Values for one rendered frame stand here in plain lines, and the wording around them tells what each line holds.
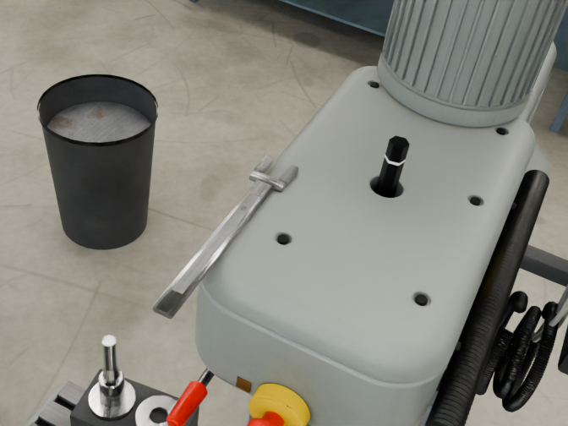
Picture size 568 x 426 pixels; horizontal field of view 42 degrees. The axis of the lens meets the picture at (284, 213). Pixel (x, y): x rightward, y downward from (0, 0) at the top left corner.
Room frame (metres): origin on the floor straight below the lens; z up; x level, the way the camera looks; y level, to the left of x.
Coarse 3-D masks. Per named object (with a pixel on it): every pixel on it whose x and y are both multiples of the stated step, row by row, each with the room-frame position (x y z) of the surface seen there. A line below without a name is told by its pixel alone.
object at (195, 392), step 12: (204, 372) 0.48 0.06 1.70; (192, 384) 0.46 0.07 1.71; (204, 384) 0.46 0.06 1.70; (180, 396) 0.44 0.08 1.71; (192, 396) 0.44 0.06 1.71; (204, 396) 0.45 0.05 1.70; (180, 408) 0.42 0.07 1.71; (192, 408) 0.43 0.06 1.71; (168, 420) 0.41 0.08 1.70; (180, 420) 0.41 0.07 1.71
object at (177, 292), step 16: (256, 176) 0.60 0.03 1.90; (288, 176) 0.61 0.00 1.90; (256, 192) 0.57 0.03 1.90; (240, 208) 0.54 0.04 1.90; (256, 208) 0.55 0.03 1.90; (224, 224) 0.52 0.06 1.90; (240, 224) 0.52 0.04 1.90; (208, 240) 0.49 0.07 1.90; (224, 240) 0.49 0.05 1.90; (208, 256) 0.47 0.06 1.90; (192, 272) 0.45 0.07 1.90; (176, 288) 0.43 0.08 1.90; (192, 288) 0.43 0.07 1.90; (160, 304) 0.40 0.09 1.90; (176, 304) 0.41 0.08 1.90
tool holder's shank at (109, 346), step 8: (112, 336) 0.80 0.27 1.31; (104, 344) 0.78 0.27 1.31; (112, 344) 0.78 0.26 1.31; (104, 352) 0.78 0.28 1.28; (112, 352) 0.78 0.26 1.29; (104, 360) 0.78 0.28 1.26; (112, 360) 0.78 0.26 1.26; (104, 368) 0.78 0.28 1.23; (112, 368) 0.78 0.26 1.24; (104, 376) 0.77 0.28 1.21; (112, 376) 0.77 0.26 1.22
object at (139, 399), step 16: (96, 384) 0.81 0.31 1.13; (128, 384) 0.82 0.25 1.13; (80, 400) 0.78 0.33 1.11; (96, 400) 0.77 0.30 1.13; (128, 400) 0.79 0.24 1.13; (144, 400) 0.80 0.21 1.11; (160, 400) 0.80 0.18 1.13; (176, 400) 0.81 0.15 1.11; (80, 416) 0.74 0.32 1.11; (96, 416) 0.75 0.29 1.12; (112, 416) 0.75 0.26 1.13; (128, 416) 0.76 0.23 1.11; (144, 416) 0.76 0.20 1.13; (160, 416) 0.77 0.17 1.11; (192, 416) 0.78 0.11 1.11
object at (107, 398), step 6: (102, 390) 0.77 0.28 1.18; (108, 390) 0.76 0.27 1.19; (114, 390) 0.77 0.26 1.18; (120, 390) 0.77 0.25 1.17; (102, 396) 0.77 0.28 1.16; (108, 396) 0.76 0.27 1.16; (114, 396) 0.77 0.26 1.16; (120, 396) 0.77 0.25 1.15; (102, 402) 0.77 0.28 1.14; (108, 402) 0.76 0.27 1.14; (114, 402) 0.77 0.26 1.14; (120, 402) 0.77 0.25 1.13
